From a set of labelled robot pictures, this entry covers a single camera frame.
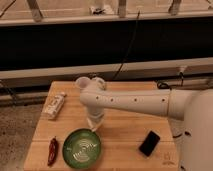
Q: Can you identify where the black smartphone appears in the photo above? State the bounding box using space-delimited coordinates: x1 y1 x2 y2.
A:
139 131 160 157

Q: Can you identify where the green ceramic bowl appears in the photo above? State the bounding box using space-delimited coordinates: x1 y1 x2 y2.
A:
62 128 102 170

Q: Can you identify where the clear plastic cup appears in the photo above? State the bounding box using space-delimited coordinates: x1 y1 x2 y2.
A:
75 77 91 90

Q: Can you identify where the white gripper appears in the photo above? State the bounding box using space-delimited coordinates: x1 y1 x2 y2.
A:
87 114 104 132

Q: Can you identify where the black floor cable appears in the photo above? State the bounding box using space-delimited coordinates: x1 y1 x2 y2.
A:
156 71 188 91

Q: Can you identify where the black hanging cable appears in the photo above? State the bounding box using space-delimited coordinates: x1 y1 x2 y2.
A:
111 9 142 81

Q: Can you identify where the dried red chili pepper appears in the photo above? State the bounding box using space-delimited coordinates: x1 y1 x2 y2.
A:
47 138 58 166

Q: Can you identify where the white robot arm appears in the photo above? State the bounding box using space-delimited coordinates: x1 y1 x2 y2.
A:
76 77 213 171

